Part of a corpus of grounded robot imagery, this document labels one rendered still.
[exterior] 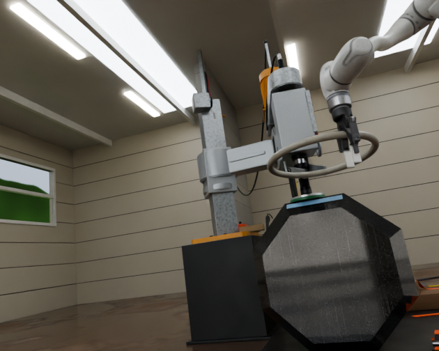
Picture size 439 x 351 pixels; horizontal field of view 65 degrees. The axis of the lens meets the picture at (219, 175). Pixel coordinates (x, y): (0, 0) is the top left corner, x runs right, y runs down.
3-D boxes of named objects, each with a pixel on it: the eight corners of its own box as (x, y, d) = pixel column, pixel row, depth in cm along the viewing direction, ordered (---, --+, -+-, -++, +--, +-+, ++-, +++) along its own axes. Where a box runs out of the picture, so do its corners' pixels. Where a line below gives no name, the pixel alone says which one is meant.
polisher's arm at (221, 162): (193, 181, 302) (189, 154, 308) (209, 186, 333) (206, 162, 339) (274, 161, 276) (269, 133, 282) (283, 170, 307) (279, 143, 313)
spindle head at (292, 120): (281, 171, 247) (270, 114, 258) (311, 166, 245) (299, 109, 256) (283, 157, 212) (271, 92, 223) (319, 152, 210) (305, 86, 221)
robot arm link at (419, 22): (386, 26, 159) (405, 5, 146) (409, 8, 164) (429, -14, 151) (405, 46, 158) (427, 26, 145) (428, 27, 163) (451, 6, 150)
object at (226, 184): (195, 196, 297) (189, 151, 307) (210, 200, 329) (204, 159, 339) (233, 188, 287) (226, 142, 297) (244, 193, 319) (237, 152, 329)
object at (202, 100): (188, 109, 308) (187, 94, 311) (196, 116, 324) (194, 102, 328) (210, 104, 302) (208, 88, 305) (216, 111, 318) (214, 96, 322)
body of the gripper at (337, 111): (355, 104, 133) (360, 125, 130) (344, 115, 141) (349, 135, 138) (336, 104, 132) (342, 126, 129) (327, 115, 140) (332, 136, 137)
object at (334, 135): (267, 184, 179) (267, 179, 180) (363, 169, 175) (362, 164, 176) (267, 148, 133) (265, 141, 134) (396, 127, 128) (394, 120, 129)
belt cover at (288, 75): (267, 140, 313) (265, 123, 317) (295, 135, 311) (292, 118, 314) (269, 92, 220) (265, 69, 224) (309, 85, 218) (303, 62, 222)
